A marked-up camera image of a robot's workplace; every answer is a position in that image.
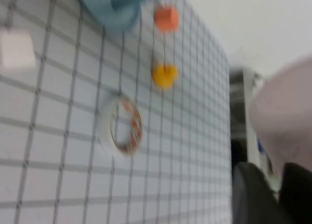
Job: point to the pink plastic cup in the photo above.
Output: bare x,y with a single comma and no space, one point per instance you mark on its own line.
282,112

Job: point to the white foam cube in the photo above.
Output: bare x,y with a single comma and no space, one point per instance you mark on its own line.
15,48

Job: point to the orange foam cube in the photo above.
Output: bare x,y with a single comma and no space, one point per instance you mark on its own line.
167,17

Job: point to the blue cup stand white knobs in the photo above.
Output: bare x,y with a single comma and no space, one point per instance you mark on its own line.
117,12

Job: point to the white black grid tablecloth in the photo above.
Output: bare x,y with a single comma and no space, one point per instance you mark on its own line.
73,185

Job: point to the yellow rubber duck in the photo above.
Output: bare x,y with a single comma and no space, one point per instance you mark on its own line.
164,74

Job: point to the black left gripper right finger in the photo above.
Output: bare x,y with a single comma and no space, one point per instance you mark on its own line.
299,197

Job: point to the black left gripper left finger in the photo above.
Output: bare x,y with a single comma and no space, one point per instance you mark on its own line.
253,199

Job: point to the white tape roll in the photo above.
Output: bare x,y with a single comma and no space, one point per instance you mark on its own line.
104,126

